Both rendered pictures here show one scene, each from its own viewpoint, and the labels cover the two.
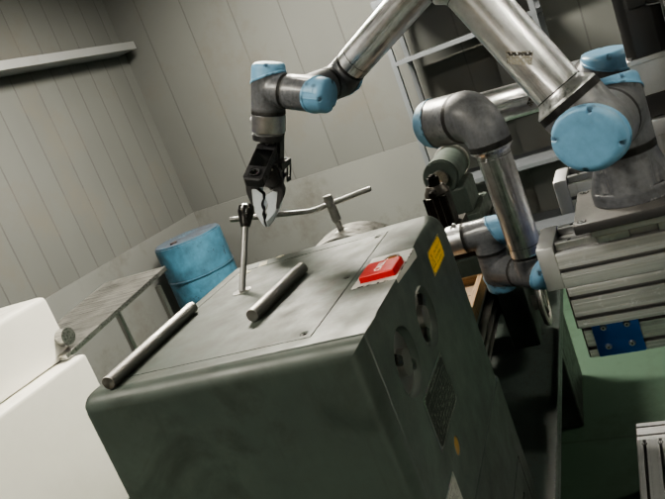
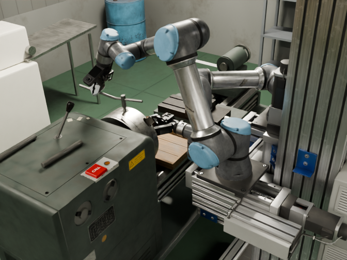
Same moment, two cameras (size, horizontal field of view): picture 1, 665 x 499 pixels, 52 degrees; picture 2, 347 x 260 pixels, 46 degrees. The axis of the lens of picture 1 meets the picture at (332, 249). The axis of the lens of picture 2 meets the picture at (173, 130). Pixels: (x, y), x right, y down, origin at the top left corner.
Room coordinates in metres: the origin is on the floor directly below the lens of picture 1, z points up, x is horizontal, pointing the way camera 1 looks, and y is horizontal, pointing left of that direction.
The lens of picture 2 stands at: (-0.12, -0.57, 2.20)
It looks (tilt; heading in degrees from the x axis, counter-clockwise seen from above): 32 degrees down; 10
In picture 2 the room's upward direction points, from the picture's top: 2 degrees counter-clockwise
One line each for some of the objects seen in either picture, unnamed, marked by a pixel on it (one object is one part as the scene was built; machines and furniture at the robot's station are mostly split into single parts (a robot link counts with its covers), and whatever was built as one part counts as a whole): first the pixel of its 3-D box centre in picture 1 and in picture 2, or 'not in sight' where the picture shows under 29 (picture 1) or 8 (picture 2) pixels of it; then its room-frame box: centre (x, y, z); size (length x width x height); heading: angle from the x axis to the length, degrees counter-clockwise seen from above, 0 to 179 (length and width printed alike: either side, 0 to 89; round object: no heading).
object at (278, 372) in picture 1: (322, 385); (74, 187); (1.17, 0.11, 1.06); 0.59 x 0.48 x 0.39; 156
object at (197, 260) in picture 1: (207, 283); (126, 28); (5.32, 1.02, 0.42); 0.55 x 0.55 x 0.85
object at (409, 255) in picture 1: (389, 283); (100, 174); (1.06, -0.07, 1.23); 0.13 x 0.08 x 0.06; 156
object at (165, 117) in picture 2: not in sight; (170, 124); (1.71, -0.23, 1.08); 0.12 x 0.09 x 0.08; 65
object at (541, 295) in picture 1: (523, 289); not in sight; (2.06, -0.52, 0.73); 0.27 x 0.12 x 0.27; 156
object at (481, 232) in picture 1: (486, 234); (194, 133); (1.63, -0.37, 1.08); 0.11 x 0.08 x 0.09; 65
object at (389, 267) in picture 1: (382, 271); (96, 171); (1.04, -0.06, 1.26); 0.06 x 0.06 x 0.02; 66
